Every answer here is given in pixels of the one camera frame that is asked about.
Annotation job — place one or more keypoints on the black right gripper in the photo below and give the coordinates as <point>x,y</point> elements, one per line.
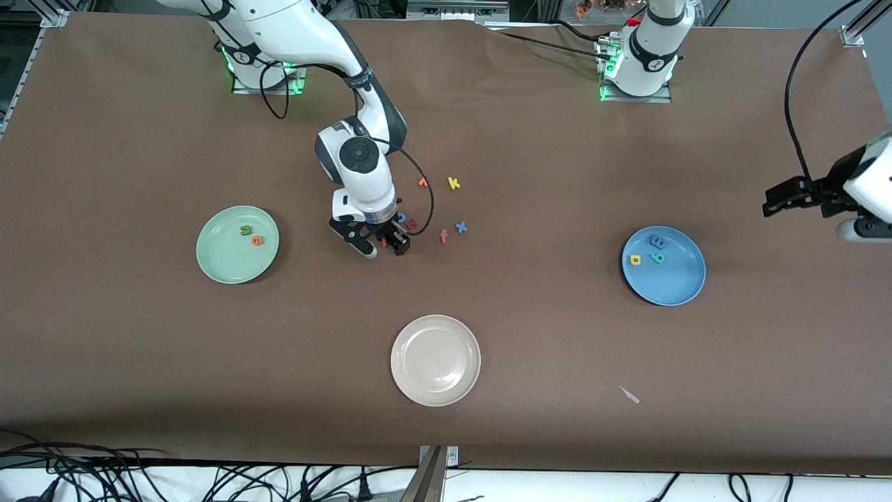
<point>387,229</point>

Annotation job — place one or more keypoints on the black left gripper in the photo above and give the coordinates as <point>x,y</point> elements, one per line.
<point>828,187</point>

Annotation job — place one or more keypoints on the blue foam letter E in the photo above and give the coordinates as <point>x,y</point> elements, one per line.
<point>658,242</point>

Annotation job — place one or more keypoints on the teal foam letter b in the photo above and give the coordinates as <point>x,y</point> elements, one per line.
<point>657,259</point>

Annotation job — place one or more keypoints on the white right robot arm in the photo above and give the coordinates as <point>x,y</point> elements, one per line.
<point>300,28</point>

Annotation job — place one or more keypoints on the beige plate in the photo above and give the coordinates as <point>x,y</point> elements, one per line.
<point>435,362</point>

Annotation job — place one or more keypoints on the blue plate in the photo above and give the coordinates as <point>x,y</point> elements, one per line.
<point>669,286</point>

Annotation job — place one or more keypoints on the green plate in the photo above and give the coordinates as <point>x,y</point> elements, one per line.
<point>233,268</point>

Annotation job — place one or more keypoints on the grey equipment box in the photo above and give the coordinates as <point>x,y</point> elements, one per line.
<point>453,12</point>

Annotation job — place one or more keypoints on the small white paper scrap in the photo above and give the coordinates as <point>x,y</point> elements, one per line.
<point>631,396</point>

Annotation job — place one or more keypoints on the brown table cover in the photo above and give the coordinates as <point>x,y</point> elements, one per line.
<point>139,348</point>

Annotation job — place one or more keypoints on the orange background object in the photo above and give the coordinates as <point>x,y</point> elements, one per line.
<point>584,8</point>

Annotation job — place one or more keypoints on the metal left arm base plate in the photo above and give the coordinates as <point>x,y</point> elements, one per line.
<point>662,100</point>

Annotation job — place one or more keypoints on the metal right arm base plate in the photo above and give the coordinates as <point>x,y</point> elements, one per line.
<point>244,90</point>

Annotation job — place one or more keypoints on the metal post bracket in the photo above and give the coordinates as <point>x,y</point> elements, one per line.
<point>432,481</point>

